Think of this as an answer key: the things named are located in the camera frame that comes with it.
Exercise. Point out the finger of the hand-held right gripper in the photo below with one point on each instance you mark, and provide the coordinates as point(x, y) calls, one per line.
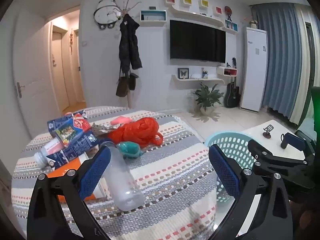
point(267, 153)
point(295, 141)

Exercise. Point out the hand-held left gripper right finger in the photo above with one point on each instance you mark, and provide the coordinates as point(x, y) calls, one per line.
point(225, 172)

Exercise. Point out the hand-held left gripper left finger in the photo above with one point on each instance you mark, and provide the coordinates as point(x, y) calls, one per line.
point(96, 170)

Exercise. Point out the clear plastic bottle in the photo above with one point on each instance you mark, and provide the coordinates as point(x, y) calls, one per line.
point(120, 177)

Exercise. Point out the dark blue drink carton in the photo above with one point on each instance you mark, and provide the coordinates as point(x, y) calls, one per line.
point(75, 150)

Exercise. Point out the light teal plastic basket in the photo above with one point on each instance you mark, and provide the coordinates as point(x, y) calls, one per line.
point(237, 145)

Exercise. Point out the teal plastic wrapper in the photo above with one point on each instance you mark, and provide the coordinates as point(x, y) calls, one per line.
point(130, 148)

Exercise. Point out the white bottle with pink label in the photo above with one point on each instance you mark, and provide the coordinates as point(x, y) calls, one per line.
point(47, 152)

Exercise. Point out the orange plastic bag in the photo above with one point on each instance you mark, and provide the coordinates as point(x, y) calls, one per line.
point(137, 132)

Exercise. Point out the small phone stand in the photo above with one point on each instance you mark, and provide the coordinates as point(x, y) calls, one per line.
point(268, 129)

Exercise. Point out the white coffee table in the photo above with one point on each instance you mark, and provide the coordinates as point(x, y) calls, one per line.
point(255, 132)

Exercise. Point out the dotted paper wrapper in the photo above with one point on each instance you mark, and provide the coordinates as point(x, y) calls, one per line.
point(102, 129)

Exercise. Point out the green panel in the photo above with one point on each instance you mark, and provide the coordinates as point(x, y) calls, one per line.
point(315, 102)

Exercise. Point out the pink plastic packet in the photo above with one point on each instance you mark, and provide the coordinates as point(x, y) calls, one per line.
point(120, 120)

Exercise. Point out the black guitar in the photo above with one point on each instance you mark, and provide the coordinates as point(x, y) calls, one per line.
point(232, 95)

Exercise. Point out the cream curtain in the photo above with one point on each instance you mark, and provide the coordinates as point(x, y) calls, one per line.
point(300, 67)

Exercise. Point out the pink coat rack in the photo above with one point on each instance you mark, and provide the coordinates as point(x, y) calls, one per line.
point(129, 100)

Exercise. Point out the potted green plant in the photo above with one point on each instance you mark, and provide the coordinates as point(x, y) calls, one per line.
point(207, 96)

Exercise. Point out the blue curtain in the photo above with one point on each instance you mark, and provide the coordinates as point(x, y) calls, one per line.
point(277, 62)

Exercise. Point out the white standing air conditioner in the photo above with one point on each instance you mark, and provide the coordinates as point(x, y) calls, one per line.
point(252, 70)

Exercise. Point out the brown hanging bag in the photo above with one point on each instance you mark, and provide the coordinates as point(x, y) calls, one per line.
point(122, 86)

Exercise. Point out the white shelf with red inside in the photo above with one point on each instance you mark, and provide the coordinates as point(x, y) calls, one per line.
point(228, 72)

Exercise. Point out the black hanging bag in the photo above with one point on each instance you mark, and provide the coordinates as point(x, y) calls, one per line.
point(133, 81)

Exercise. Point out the curved white lower shelf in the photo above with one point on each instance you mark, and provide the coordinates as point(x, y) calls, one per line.
point(197, 79)

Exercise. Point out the framed butterfly picture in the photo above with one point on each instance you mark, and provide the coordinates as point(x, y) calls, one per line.
point(183, 73)

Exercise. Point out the hallway door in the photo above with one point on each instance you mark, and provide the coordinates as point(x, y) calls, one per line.
point(60, 67)

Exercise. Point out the white room door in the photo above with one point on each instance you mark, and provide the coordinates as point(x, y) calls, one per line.
point(32, 75)

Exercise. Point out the small flower pot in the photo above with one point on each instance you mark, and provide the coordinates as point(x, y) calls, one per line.
point(253, 23)

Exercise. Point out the dark hanging coat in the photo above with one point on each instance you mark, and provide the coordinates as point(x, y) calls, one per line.
point(128, 45)

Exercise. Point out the white light switch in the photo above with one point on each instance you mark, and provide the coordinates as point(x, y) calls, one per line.
point(84, 43)

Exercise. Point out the small teal wall cube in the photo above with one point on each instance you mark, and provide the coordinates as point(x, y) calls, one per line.
point(231, 25)

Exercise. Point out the black wall television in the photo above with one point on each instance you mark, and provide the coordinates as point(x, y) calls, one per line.
point(197, 40)

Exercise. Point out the long white wall shelf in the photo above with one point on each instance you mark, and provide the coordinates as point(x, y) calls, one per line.
point(195, 16)

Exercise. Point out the panda wall clock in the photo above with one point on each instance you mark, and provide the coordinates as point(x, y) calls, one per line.
point(103, 13)

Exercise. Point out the yellow wall cube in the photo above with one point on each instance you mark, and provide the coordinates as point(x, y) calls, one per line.
point(203, 3)
point(187, 0)

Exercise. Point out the teal box wall shelf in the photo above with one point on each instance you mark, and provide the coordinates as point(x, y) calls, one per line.
point(153, 15)

